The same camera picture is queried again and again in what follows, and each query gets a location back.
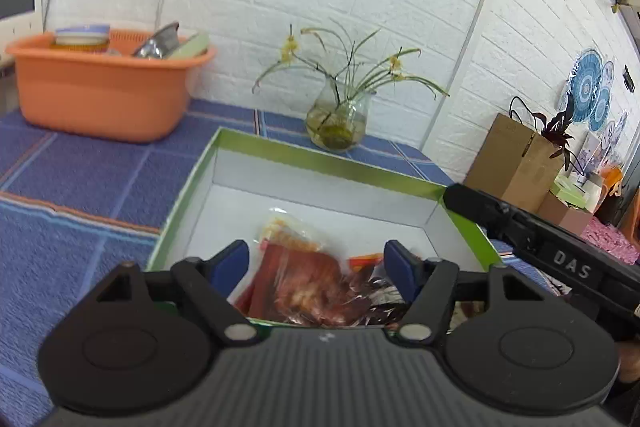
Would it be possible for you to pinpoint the dark red meat snack packet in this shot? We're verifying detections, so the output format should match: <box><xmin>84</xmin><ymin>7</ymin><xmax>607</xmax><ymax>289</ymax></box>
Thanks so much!
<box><xmin>234</xmin><ymin>243</ymin><xmax>371</xmax><ymax>327</ymax></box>

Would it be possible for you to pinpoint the green cardboard box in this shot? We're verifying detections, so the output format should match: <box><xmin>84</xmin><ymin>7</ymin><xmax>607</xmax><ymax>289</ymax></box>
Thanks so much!
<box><xmin>148</xmin><ymin>129</ymin><xmax>500</xmax><ymax>300</ymax></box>

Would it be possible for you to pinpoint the brown cardboard box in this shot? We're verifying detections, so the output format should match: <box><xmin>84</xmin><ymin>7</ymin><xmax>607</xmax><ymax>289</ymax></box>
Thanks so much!
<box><xmin>463</xmin><ymin>114</ymin><xmax>564</xmax><ymax>212</ymax></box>

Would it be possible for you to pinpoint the dark purple leaf plant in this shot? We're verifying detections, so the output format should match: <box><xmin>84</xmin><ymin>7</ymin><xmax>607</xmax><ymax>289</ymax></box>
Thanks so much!
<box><xmin>508</xmin><ymin>94</ymin><xmax>584</xmax><ymax>173</ymax></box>

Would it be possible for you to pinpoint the glass vase with plant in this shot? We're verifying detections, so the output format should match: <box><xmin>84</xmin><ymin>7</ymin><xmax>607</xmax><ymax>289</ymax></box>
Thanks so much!
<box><xmin>252</xmin><ymin>20</ymin><xmax>449</xmax><ymax>153</ymax></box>

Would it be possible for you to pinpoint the orange plastic basin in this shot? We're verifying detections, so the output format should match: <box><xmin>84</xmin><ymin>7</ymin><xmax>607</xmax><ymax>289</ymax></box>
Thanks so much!
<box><xmin>6</xmin><ymin>29</ymin><xmax>216</xmax><ymax>143</ymax></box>

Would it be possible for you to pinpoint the pale green plastic item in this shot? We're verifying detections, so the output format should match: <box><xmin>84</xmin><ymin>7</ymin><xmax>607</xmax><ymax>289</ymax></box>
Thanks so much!
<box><xmin>166</xmin><ymin>32</ymin><xmax>209</xmax><ymax>61</ymax></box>

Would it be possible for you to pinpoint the metal bowl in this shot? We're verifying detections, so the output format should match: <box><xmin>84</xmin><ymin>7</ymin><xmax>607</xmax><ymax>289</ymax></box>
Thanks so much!
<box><xmin>132</xmin><ymin>22</ymin><xmax>180</xmax><ymax>60</ymax></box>

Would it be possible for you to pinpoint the jar with blue lid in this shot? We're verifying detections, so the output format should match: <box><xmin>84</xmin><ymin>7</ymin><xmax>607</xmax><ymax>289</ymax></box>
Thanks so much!
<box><xmin>52</xmin><ymin>24</ymin><xmax>111</xmax><ymax>53</ymax></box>

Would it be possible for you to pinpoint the blue paper wall fan decoration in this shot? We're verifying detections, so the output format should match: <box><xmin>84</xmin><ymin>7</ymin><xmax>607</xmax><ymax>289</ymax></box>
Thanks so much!
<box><xmin>568</xmin><ymin>49</ymin><xmax>615</xmax><ymax>132</ymax></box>

